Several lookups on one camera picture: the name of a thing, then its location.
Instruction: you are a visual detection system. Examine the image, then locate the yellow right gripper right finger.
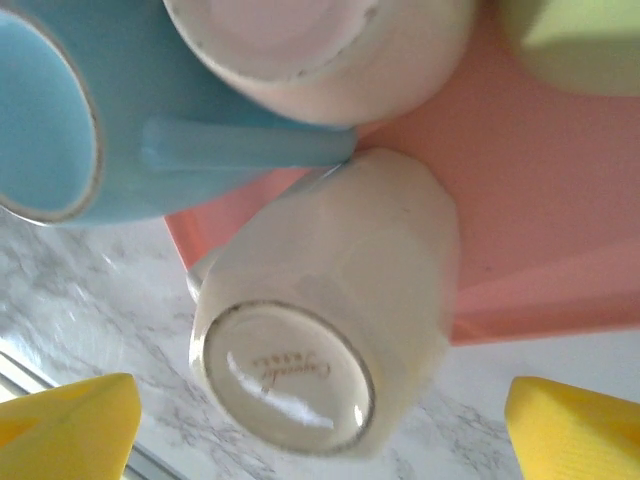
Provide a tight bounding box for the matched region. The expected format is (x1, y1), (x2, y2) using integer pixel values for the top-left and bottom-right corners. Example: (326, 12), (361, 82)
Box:
(504, 376), (640, 480)

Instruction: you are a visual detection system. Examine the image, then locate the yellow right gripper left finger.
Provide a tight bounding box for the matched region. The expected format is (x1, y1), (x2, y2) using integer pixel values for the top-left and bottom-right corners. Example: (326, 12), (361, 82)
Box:
(0, 372), (143, 480)

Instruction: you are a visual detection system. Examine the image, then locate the white faceted mug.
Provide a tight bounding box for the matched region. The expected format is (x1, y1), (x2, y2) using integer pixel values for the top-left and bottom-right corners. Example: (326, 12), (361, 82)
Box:
(185, 147), (462, 460)

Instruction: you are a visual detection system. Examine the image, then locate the light blue mug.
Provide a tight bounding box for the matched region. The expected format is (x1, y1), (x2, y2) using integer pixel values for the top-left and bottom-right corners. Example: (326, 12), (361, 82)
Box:
(0, 0), (359, 230)

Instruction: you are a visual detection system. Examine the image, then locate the light green mug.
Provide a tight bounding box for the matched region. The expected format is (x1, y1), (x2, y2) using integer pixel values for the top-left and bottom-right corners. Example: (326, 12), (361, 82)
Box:
(499, 0), (640, 97)

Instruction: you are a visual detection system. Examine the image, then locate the pale pink mug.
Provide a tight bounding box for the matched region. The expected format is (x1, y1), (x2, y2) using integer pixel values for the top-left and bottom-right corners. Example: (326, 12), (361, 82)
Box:
(162, 0), (476, 127)

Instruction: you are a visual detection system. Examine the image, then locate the pink plastic tray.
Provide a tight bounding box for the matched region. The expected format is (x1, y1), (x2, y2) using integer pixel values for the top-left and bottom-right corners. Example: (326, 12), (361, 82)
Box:
(164, 19), (640, 347)

